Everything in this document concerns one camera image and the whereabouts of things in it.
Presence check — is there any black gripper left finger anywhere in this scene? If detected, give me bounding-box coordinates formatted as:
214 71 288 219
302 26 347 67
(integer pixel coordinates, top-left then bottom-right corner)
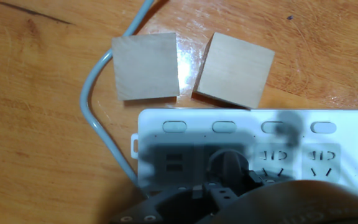
110 180 239 224

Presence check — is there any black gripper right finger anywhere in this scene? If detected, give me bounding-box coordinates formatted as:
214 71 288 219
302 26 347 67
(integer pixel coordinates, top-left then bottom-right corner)
247 170 284 188

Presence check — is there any wooden cube block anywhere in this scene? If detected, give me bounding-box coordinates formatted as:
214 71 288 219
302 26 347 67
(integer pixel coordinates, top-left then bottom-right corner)
192 32 275 110
111 32 181 101

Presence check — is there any white power strip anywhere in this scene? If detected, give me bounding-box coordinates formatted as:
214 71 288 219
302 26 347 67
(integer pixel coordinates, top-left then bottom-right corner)
131 108 358 192

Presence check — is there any white power plug with cord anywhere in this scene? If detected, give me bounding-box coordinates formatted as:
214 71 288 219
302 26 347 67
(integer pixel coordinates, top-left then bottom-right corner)
79 0 250 197

